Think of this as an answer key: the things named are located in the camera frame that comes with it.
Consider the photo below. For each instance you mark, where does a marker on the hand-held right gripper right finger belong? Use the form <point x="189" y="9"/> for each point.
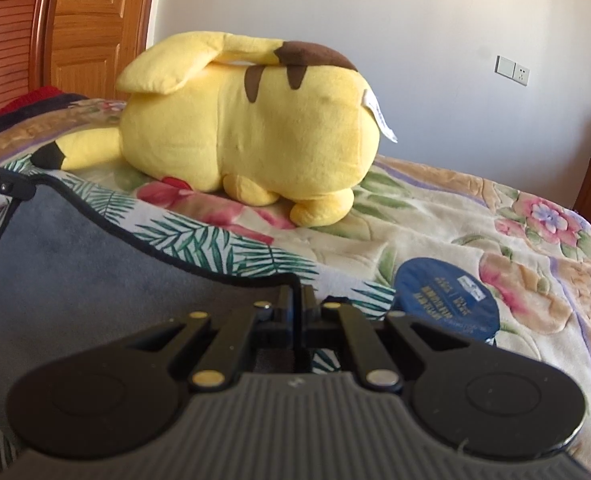
<point x="308" y="312"/>

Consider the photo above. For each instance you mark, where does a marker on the grey towel with black edge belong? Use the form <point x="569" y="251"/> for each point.
<point x="90" y="280"/>

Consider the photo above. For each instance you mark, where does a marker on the wooden panel door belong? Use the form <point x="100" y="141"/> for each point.
<point x="95" y="25"/>

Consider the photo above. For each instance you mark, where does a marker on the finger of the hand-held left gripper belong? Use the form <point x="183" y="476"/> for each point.
<point x="5" y="185"/>

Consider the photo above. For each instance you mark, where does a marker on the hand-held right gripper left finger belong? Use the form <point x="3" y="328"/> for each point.
<point x="288" y="312"/>

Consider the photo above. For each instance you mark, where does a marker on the yellow plush toy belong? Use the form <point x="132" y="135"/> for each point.
<point x="255" y="125"/>

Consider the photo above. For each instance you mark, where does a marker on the white wall switch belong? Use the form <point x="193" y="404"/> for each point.
<point x="504" y="66"/>

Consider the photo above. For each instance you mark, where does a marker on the floral printed blanket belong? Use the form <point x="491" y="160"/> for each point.
<point x="450" y="220"/>

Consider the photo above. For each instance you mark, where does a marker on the red knitted cloth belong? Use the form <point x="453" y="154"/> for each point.
<point x="35" y="97"/>

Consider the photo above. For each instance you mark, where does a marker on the blue round printed disc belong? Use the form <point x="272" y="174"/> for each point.
<point x="443" y="300"/>

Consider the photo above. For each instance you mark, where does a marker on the dark blue cloth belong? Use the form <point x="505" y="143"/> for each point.
<point x="30" y="115"/>

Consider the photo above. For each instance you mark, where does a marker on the wooden louvered door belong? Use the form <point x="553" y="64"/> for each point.
<point x="5" y="35"/>

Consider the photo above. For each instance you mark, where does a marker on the white wall socket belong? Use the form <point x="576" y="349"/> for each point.
<point x="522" y="74"/>

